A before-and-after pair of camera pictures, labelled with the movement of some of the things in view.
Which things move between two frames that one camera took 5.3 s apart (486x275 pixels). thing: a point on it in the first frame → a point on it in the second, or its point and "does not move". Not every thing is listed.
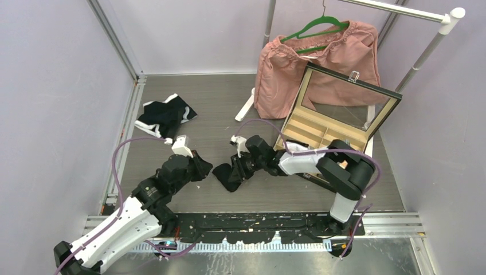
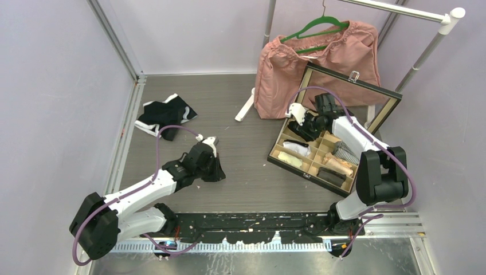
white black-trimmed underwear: [293, 145] does not move
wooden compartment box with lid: [330, 105] does not move
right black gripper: [239, 172] → [302, 130]
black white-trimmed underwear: [164, 119] does not move
